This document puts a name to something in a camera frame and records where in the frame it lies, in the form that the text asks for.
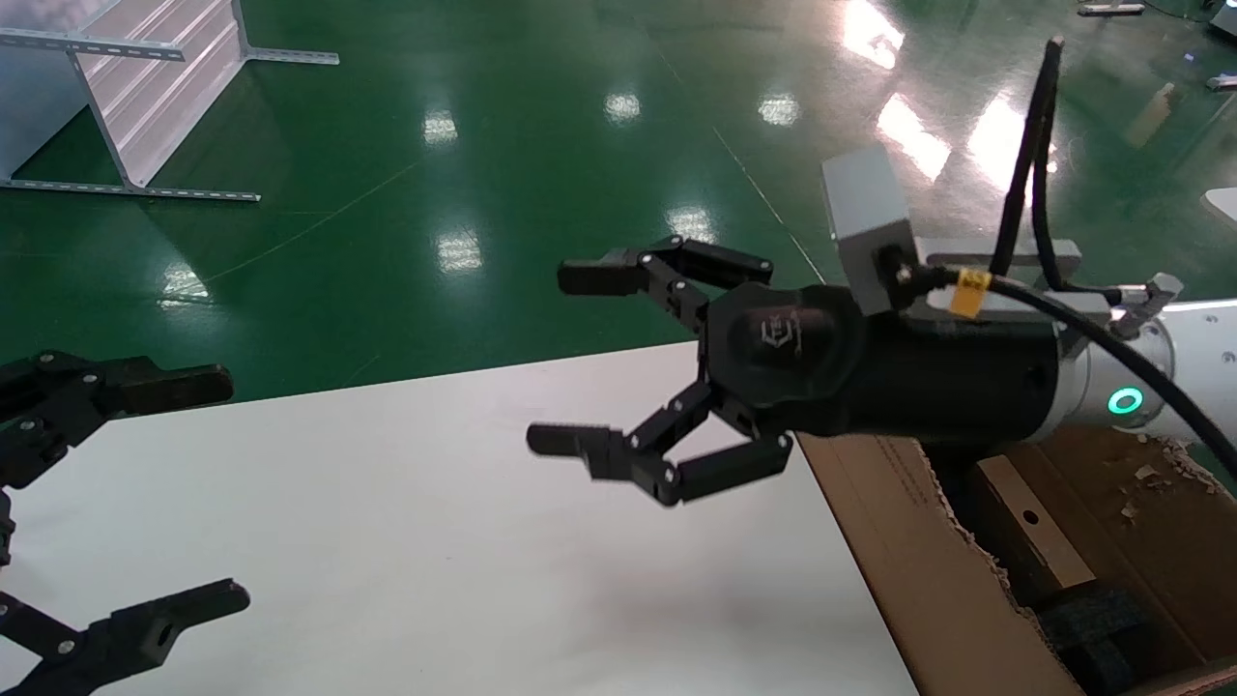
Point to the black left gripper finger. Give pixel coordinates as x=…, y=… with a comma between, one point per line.
x=140, y=633
x=116, y=384

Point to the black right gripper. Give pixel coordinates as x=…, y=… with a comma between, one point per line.
x=918, y=382

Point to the small brown box with hole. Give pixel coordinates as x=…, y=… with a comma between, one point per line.
x=1049, y=553

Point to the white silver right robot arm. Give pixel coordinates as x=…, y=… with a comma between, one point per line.
x=1198, y=358

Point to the big open cardboard box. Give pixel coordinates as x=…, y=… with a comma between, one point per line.
x=918, y=580

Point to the black foam block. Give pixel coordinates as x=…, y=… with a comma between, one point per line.
x=1102, y=628

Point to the grey metal floor foot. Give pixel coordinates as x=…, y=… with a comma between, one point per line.
x=1111, y=9
x=1223, y=82

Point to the white rounded table corner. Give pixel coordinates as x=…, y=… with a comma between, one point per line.
x=1222, y=208

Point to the white machine base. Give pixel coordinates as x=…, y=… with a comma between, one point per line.
x=1225, y=17

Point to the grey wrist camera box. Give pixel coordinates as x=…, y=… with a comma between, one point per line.
x=865, y=213

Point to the grey metal partition frame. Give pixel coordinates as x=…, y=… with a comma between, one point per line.
x=155, y=97

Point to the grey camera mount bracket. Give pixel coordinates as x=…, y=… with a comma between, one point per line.
x=1015, y=304

